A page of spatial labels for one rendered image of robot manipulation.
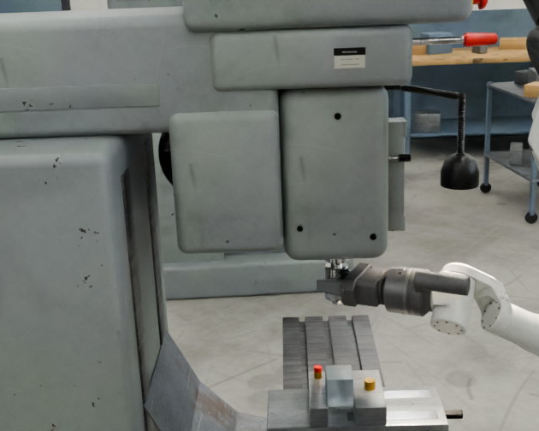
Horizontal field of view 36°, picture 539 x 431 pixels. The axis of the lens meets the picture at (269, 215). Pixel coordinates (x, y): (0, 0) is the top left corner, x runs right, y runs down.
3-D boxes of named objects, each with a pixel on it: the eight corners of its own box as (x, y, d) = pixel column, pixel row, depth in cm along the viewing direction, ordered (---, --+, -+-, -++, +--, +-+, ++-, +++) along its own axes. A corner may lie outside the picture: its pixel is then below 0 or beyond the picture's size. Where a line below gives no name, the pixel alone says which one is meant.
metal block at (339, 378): (351, 391, 171) (351, 364, 169) (353, 406, 165) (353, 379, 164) (325, 391, 171) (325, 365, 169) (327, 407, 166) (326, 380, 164)
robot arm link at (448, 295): (421, 280, 163) (480, 288, 158) (408, 331, 158) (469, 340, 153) (410, 252, 154) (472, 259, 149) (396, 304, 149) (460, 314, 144)
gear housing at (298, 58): (393, 65, 163) (394, 13, 160) (413, 85, 140) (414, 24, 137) (222, 72, 164) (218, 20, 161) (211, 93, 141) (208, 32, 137)
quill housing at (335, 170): (377, 226, 171) (377, 67, 161) (390, 262, 151) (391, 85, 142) (283, 228, 172) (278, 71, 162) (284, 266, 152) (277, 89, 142)
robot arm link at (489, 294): (436, 268, 159) (497, 295, 161) (426, 310, 155) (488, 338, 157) (454, 257, 153) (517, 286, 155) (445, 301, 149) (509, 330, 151)
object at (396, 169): (402, 224, 162) (404, 116, 156) (405, 231, 158) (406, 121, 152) (382, 225, 162) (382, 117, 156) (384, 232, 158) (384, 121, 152)
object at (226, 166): (283, 211, 173) (278, 85, 165) (283, 253, 149) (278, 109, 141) (191, 215, 173) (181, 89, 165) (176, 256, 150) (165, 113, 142)
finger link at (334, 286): (317, 275, 163) (347, 280, 160) (317, 291, 164) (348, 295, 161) (314, 279, 161) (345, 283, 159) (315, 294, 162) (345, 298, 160)
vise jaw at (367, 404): (378, 386, 176) (378, 369, 174) (387, 425, 161) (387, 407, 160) (350, 386, 176) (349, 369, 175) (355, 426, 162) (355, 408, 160)
